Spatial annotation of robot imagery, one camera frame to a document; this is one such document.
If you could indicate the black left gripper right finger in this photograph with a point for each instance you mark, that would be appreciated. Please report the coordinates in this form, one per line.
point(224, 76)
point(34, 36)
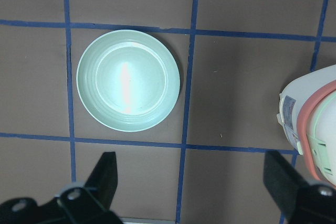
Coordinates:
point(299, 200)

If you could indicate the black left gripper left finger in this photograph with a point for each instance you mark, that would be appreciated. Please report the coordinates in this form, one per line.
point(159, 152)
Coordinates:
point(89, 203)

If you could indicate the white rice cooker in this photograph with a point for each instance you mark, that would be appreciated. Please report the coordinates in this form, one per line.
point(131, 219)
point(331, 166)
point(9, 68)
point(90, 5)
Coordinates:
point(307, 116)

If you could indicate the green plate near left arm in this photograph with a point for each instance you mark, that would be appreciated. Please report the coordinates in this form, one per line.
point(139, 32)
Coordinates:
point(128, 80)

